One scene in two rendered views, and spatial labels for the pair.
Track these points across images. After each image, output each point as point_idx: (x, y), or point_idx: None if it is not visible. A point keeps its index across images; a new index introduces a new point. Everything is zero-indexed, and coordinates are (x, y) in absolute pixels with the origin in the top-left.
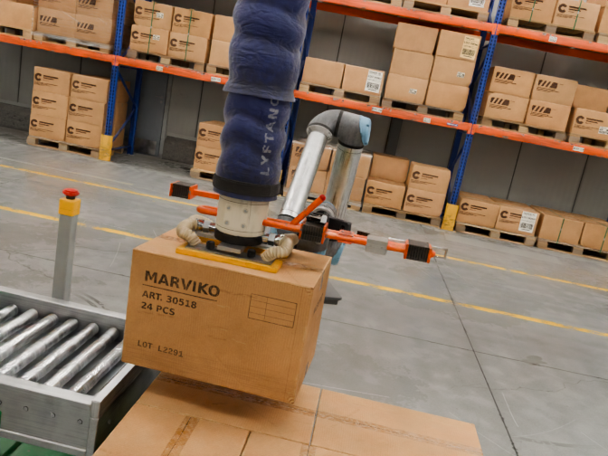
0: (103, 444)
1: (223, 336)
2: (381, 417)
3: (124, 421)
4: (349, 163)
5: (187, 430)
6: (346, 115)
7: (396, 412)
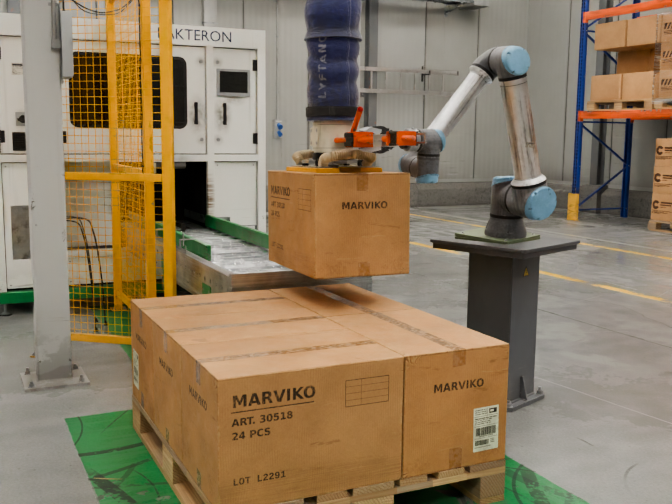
0: (213, 293)
1: (292, 227)
2: (421, 323)
3: (243, 291)
4: (507, 97)
5: (267, 299)
6: (497, 49)
7: (446, 325)
